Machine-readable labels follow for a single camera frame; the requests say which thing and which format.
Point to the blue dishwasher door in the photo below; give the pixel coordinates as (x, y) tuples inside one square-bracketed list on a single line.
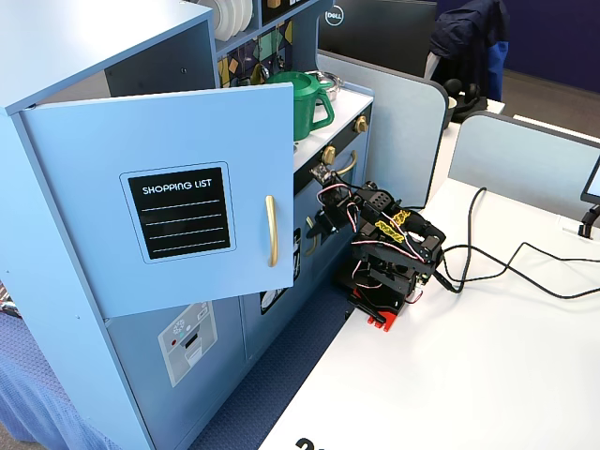
[(272, 328)]

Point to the grey office partition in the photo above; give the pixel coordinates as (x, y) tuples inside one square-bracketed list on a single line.
[(403, 131), (515, 159)]

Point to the red arm base clamp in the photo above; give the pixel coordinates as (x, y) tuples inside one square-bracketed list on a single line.
[(382, 323)]

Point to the black rounded desk object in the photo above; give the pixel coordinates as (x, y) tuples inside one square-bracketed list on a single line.
[(464, 103)]

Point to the green plastic pitcher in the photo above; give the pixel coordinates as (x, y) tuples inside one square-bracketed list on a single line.
[(304, 112)]

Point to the navy jacket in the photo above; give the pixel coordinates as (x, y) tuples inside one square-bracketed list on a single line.
[(469, 37)]

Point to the small wrist camera board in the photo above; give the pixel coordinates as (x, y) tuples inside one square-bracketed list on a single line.
[(322, 173)]

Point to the white toy plate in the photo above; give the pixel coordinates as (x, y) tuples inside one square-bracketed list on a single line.
[(250, 14), (238, 19), (222, 21)]

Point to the monitor with black stand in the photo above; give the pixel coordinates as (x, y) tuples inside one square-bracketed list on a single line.
[(593, 187)]

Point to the blue door with ice dispenser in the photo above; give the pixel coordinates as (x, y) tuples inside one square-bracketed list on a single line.
[(140, 375)]

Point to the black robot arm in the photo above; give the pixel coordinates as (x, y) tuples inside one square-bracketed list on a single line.
[(389, 253)]

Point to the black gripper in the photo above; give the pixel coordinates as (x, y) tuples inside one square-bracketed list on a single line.
[(329, 217)]

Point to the steel pot with lid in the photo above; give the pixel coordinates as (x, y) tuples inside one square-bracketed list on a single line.
[(330, 87)]

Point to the blue toy kitchen body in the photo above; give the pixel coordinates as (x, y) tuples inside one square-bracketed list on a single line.
[(94, 47)]

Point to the gold stove knob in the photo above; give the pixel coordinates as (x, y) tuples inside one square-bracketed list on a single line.
[(361, 124), (329, 154)]

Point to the black Dell monitor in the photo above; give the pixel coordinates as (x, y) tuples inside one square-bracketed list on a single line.
[(384, 33)]

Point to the blue door with shopping list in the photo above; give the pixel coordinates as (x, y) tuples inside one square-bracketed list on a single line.
[(70, 187)]

